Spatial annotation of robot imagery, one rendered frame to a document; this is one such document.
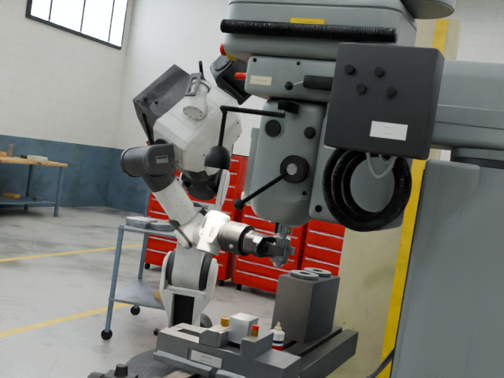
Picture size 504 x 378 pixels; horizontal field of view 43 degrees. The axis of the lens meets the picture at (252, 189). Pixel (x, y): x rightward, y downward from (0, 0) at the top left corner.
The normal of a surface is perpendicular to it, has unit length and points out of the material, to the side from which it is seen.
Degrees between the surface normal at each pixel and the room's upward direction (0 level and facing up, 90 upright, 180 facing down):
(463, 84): 90
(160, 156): 80
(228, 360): 90
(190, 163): 140
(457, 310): 88
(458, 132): 90
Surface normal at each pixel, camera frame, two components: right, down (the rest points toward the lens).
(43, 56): 0.89, 0.15
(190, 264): -0.08, -0.12
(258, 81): -0.42, -0.01
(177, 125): -0.01, -0.49
